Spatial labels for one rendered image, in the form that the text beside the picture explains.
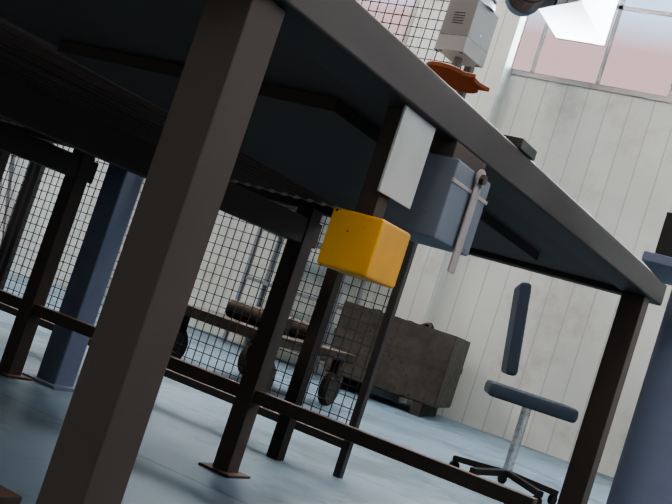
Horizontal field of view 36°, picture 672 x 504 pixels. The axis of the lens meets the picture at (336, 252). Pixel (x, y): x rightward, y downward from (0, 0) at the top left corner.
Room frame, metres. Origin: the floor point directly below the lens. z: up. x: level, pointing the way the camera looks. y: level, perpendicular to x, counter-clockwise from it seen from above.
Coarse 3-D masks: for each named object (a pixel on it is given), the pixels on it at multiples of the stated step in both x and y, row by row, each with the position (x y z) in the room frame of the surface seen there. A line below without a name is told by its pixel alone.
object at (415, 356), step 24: (360, 312) 8.46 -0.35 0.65; (336, 336) 8.50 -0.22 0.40; (360, 336) 8.44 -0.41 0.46; (408, 336) 8.34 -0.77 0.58; (432, 336) 8.28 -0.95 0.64; (456, 336) 8.24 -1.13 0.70; (360, 360) 8.43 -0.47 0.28; (384, 360) 8.37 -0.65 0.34; (408, 360) 8.32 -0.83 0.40; (432, 360) 8.26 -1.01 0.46; (456, 360) 8.57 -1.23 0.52; (360, 384) 9.08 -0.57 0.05; (384, 384) 8.36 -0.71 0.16; (408, 384) 8.30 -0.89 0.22; (432, 384) 8.25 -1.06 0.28; (456, 384) 8.95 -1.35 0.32; (432, 408) 8.78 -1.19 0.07
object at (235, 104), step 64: (256, 0) 1.04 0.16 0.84; (192, 64) 1.06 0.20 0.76; (256, 64) 1.06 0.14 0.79; (192, 128) 1.04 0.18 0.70; (192, 192) 1.04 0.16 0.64; (128, 256) 1.05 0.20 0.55; (192, 256) 1.07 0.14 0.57; (128, 320) 1.04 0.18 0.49; (128, 384) 1.04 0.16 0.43; (64, 448) 1.05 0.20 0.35; (128, 448) 1.07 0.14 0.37
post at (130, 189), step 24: (120, 168) 3.76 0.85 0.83; (120, 192) 3.74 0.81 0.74; (96, 216) 3.78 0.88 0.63; (120, 216) 3.78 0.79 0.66; (96, 240) 3.76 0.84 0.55; (120, 240) 3.81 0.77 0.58; (96, 264) 3.74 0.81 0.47; (72, 288) 3.78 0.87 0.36; (96, 288) 3.78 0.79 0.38; (72, 312) 3.76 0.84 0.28; (96, 312) 3.81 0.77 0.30; (72, 336) 3.75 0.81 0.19; (48, 360) 3.77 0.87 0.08; (72, 360) 3.78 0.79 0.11; (48, 384) 3.71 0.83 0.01; (72, 384) 3.82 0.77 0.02
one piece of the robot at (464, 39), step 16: (464, 0) 1.88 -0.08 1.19; (480, 0) 1.86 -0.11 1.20; (448, 16) 1.89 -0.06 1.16; (464, 16) 1.87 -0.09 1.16; (480, 16) 1.88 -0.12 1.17; (496, 16) 1.92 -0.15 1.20; (448, 32) 1.89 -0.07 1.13; (464, 32) 1.87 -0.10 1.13; (480, 32) 1.89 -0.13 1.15; (448, 48) 1.88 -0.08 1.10; (464, 48) 1.86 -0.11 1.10; (480, 48) 1.90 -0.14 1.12; (464, 64) 1.94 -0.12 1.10; (480, 64) 1.92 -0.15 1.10
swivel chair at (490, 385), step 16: (528, 288) 5.09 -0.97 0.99; (512, 304) 5.42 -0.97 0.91; (528, 304) 5.10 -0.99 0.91; (512, 320) 5.22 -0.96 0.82; (512, 336) 5.10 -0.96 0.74; (512, 352) 5.09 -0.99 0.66; (512, 368) 5.09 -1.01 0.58; (496, 384) 4.95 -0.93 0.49; (512, 400) 4.93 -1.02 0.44; (528, 400) 4.92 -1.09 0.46; (544, 400) 4.92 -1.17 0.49; (528, 416) 5.12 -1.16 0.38; (560, 416) 4.90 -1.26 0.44; (576, 416) 4.90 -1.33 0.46; (512, 448) 5.12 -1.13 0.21; (480, 464) 5.18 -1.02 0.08; (512, 464) 5.12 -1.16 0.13; (512, 480) 5.06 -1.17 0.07; (528, 480) 5.14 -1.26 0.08
